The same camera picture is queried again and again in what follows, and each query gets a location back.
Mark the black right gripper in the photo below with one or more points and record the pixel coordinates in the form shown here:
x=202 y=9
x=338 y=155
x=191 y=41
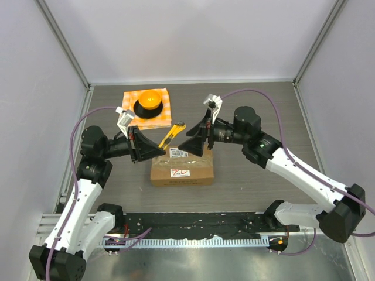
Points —
x=194 y=146

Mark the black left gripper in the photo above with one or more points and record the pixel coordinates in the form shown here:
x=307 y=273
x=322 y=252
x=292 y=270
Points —
x=141 y=148

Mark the yellow utility knife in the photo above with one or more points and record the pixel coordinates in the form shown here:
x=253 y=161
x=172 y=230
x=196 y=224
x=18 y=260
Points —
x=176 y=129

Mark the brown cardboard express box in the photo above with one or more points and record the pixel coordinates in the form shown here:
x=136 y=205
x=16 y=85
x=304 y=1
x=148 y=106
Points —
x=180 y=168

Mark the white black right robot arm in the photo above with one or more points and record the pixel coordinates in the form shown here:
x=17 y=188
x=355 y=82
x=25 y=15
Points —
x=337 y=208

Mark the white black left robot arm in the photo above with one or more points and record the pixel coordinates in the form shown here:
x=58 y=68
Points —
x=64 y=254

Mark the orange bowl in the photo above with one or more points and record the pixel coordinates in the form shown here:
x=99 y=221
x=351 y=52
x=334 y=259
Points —
x=150 y=99

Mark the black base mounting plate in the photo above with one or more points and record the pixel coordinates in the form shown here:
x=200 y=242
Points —
x=198 y=226

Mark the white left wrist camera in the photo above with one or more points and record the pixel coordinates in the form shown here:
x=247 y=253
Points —
x=124 y=119

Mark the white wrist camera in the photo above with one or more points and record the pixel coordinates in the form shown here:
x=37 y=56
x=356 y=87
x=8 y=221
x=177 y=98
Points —
x=214 y=103
x=124 y=119

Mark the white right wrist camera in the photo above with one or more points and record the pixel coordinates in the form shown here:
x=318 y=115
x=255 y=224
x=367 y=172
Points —
x=214 y=103

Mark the white slotted cable duct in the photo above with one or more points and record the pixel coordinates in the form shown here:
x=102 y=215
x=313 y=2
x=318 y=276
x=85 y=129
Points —
x=215 y=242

